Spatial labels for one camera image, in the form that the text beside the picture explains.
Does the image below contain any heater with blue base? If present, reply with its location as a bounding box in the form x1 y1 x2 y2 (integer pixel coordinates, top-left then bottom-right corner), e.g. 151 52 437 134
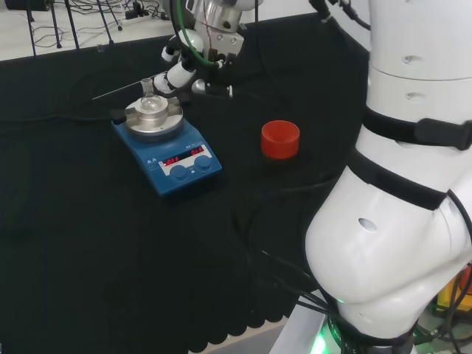
111 96 223 201

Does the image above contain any red ribbed plastic cap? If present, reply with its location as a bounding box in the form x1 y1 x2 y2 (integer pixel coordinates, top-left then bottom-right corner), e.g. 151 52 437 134
260 119 301 160

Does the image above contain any clear round-bottom glass flask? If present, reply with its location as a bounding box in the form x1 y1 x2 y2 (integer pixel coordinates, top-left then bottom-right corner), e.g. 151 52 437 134
139 77 162 112

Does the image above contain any thin glass rod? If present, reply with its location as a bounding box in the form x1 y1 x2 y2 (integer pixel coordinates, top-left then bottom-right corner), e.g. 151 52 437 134
91 81 145 101

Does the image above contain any black bench cloth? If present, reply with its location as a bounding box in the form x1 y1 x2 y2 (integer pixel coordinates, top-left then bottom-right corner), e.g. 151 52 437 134
0 10 373 354

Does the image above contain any white power strip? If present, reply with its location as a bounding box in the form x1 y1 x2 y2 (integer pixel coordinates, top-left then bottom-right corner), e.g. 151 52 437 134
117 2 165 24

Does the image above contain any black tripod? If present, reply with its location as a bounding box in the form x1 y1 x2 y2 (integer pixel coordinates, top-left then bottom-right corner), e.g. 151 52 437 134
24 0 116 57

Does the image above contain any yellow stop button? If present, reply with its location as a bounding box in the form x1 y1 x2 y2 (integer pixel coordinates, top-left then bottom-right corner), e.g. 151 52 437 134
436 263 472 315

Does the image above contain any black cable on cloth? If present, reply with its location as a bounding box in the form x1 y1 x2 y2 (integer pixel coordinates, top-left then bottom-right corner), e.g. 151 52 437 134
231 176 342 318

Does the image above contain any green cable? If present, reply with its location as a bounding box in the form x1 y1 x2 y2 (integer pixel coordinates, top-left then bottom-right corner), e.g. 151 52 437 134
176 0 223 69

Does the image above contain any black heater power cable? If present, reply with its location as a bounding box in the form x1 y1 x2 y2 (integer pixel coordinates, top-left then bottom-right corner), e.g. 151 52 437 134
0 108 125 125

